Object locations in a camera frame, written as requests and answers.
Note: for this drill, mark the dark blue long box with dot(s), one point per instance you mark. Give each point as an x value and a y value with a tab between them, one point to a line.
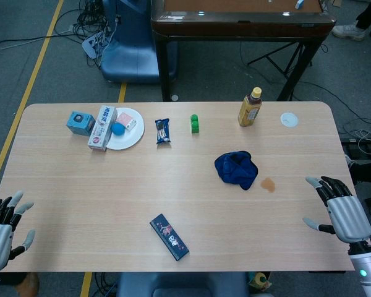
169	237

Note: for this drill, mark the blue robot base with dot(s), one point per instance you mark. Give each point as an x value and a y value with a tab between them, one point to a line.
130	46

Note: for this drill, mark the brown mahjong table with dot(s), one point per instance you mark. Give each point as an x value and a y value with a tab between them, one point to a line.
241	26

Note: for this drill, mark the yellow tape roll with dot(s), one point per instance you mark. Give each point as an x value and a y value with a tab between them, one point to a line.
260	281

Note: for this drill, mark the yellow tea bottle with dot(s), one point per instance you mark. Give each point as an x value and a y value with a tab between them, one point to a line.
250	109

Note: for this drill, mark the green toy block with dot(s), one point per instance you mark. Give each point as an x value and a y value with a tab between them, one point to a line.
195	125

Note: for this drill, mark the pink white small box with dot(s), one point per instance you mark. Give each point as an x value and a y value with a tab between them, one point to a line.
126	120

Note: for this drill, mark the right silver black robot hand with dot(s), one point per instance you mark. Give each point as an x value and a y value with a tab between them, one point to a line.
347	218

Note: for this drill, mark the light blue square box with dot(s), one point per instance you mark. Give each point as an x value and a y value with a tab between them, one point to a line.
78	123

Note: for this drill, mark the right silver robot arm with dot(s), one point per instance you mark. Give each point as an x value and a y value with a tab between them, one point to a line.
369	272

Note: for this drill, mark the blue ball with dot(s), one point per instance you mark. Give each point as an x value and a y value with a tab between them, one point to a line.
117	129

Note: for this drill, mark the white sneaker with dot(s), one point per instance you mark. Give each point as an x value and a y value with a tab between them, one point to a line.
347	31

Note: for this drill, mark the blue cloth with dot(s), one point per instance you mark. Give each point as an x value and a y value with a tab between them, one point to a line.
235	168

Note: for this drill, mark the white paper plate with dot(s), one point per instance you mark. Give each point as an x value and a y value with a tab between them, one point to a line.
130	137

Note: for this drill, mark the blue cookie packet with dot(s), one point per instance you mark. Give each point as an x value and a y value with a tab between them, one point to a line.
163	132

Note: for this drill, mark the white red toothpaste box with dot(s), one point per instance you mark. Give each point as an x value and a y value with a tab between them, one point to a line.
102	128

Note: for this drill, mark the blue padded seat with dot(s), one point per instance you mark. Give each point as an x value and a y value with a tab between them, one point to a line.
179	284

